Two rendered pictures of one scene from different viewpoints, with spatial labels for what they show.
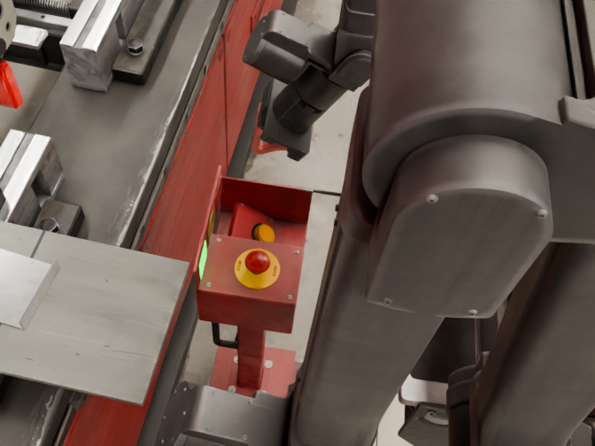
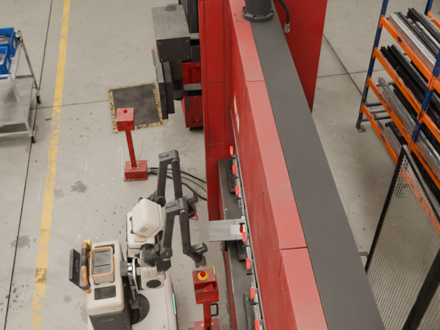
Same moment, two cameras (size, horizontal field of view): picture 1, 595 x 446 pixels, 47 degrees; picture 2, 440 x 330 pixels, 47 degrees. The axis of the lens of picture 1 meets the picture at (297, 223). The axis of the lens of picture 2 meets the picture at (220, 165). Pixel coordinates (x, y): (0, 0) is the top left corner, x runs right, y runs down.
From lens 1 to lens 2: 3.27 m
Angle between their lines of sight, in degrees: 78
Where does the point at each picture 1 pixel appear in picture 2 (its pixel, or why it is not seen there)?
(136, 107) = (241, 289)
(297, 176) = not seen: outside the picture
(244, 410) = (188, 197)
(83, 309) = (222, 230)
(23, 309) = (232, 227)
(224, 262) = (210, 275)
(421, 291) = not seen: hidden behind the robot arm
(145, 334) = (211, 229)
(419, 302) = not seen: hidden behind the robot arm
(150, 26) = (249, 307)
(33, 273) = (233, 232)
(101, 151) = (243, 275)
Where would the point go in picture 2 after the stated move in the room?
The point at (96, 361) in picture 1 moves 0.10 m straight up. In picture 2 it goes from (217, 224) to (216, 215)
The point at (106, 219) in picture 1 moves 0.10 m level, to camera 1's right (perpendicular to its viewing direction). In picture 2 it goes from (234, 262) to (220, 264)
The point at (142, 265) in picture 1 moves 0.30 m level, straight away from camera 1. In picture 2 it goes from (217, 238) to (243, 268)
